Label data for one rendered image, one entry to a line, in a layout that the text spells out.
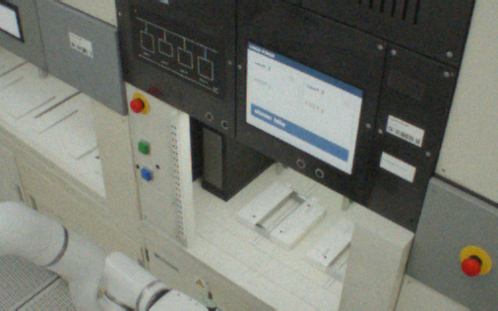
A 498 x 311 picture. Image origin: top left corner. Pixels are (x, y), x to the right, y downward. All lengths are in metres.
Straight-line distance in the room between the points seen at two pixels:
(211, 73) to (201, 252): 0.69
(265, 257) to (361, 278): 0.58
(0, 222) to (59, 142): 1.38
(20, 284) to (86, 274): 1.90
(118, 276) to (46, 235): 0.27
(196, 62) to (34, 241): 0.59
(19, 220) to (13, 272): 2.09
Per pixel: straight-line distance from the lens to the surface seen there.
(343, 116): 1.32
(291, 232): 2.04
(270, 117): 1.45
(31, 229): 1.19
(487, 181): 1.24
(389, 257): 1.39
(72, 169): 2.39
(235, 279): 1.95
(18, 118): 2.69
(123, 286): 1.42
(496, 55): 1.11
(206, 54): 1.50
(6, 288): 3.20
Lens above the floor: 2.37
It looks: 40 degrees down
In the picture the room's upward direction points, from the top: 2 degrees clockwise
